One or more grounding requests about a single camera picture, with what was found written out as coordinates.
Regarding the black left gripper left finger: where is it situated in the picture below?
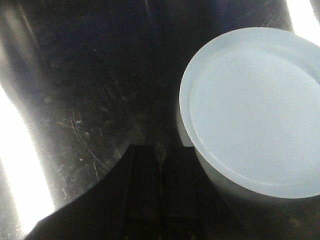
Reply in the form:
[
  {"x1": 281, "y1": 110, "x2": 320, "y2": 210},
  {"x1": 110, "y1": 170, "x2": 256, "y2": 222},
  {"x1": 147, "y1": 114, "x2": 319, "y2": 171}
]
[{"x1": 120, "y1": 145, "x2": 161, "y2": 240}]

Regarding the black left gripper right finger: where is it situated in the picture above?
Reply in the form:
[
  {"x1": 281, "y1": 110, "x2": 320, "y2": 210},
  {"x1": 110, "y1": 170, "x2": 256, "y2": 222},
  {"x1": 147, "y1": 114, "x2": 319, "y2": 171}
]
[{"x1": 162, "y1": 147, "x2": 199, "y2": 240}]

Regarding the pale blue plate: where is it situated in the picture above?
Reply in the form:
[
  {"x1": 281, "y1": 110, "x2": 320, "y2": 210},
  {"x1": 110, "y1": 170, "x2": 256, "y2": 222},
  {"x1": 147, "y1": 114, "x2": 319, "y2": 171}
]
[{"x1": 179, "y1": 27, "x2": 320, "y2": 199}]

